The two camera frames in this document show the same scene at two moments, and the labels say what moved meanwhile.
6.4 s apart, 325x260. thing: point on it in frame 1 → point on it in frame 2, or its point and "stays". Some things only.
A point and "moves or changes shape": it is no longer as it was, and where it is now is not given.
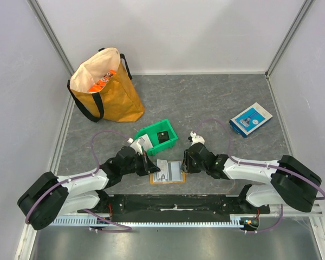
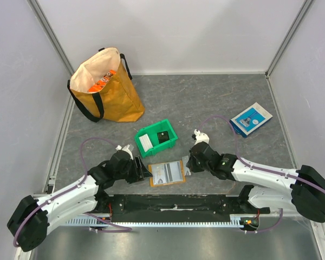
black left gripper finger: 149,166 → 138,167
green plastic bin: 152,131 stays
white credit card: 162,175 moves or changes shape
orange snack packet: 100,84 stays
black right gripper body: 186,161 stays
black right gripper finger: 189,164 stays
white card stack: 144,141 stays
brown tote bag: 101,88 stays
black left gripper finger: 151,167 → 145,172
